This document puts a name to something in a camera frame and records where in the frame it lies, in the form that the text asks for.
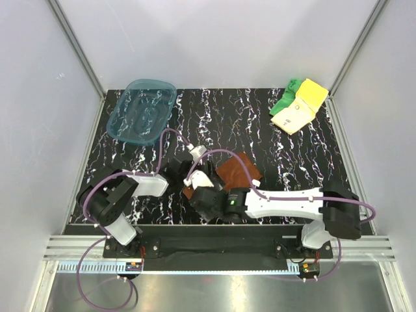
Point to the aluminium frame post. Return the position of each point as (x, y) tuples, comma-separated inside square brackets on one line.
[(364, 33), (72, 39)]

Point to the yellow towel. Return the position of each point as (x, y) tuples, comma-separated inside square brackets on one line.
[(312, 94)]

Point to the green towel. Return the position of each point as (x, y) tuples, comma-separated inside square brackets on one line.
[(288, 96)]

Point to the teal transparent plastic bin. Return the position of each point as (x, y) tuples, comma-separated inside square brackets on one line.
[(142, 112)]

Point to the cream towel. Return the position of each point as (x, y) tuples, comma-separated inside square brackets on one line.
[(294, 117)]

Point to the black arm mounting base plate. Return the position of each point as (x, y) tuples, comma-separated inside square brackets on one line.
[(158, 241)]

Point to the right aluminium frame post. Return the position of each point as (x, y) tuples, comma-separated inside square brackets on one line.
[(364, 33)]

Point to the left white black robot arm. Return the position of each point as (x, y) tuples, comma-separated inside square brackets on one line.
[(106, 196)]

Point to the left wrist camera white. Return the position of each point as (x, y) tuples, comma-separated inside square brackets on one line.
[(196, 151)]

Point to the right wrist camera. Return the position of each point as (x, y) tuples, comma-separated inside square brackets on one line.
[(198, 179)]

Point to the brown towel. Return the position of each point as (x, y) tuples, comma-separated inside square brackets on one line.
[(230, 174)]

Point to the aluminium frame rail front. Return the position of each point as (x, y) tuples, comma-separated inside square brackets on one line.
[(86, 256)]

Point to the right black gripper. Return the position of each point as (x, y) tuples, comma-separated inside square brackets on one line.
[(207, 216)]

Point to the left aluminium frame post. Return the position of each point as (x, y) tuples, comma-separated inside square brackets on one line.
[(72, 39)]

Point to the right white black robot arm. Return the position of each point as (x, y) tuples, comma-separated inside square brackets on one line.
[(332, 209)]

